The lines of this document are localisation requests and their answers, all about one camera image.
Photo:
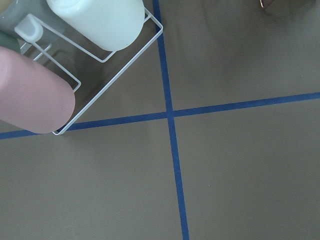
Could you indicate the white plastic bottle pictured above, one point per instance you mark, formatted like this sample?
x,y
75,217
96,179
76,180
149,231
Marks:
x,y
112,25

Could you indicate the pink plastic bottle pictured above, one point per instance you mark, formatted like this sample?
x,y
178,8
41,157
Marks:
x,y
31,96

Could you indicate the translucent capped grey bottle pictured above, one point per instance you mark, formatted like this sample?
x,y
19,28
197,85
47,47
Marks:
x,y
22,19

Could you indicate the white wire rack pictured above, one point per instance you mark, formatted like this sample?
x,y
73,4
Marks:
x,y
95,88

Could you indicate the copper wire wine rack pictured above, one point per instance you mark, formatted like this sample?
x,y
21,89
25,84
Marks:
x,y
264,4

